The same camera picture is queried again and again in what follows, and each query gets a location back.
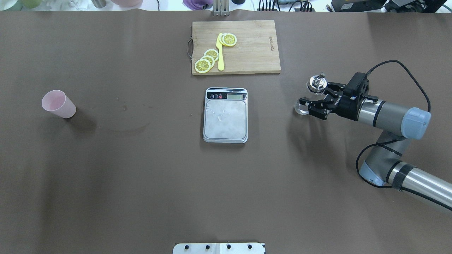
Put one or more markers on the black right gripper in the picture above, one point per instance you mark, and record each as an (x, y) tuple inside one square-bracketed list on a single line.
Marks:
[(345, 105)]

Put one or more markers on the pink plastic cup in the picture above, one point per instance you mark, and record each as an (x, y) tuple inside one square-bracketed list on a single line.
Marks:
[(58, 103)]

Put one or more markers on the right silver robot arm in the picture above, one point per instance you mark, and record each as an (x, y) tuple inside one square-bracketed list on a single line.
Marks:
[(383, 167)]

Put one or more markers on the silver digital kitchen scale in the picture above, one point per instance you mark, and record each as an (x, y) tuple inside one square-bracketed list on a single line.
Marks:
[(225, 115)]

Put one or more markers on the wooden cutting board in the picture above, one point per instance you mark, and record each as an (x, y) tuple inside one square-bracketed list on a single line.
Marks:
[(256, 50)]

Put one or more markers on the yellow toy knife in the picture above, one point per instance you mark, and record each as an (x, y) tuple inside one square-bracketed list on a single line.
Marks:
[(219, 46)]

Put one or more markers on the lemon slice near knife tip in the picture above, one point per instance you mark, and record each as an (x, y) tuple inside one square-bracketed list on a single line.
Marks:
[(228, 39)]

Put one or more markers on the lemon slice middle stack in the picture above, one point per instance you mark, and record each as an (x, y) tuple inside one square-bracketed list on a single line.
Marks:
[(210, 59)]

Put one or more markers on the lemon slice stack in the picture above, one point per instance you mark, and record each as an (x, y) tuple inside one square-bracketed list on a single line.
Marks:
[(202, 65), (212, 53), (210, 59)]

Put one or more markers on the lemon slice upper stack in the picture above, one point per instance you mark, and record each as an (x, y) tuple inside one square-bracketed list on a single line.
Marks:
[(212, 53)]

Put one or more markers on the lemon slice lower stack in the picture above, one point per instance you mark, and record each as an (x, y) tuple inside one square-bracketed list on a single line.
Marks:
[(202, 65)]

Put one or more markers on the purple cloth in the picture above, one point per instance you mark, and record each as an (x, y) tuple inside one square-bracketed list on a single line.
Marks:
[(198, 4)]

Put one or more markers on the white mounting plate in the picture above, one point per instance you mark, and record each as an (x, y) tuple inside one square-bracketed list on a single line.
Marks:
[(220, 248)]

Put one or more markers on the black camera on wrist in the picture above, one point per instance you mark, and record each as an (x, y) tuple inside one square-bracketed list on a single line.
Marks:
[(357, 88)]

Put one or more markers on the aluminium frame post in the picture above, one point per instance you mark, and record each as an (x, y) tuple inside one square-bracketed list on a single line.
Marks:
[(221, 8)]

